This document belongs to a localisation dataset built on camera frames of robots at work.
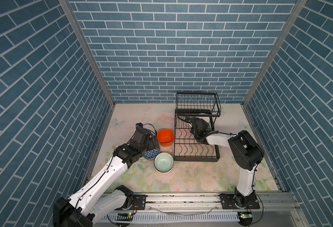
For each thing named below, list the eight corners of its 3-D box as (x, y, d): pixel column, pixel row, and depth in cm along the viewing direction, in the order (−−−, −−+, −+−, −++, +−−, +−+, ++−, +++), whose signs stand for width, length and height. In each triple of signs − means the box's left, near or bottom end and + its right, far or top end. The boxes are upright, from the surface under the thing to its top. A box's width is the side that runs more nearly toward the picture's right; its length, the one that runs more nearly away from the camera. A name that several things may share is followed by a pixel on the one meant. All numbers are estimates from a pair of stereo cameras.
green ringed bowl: (154, 176, 84) (153, 171, 77) (156, 157, 91) (154, 151, 85) (174, 176, 84) (174, 171, 78) (174, 157, 92) (174, 152, 85)
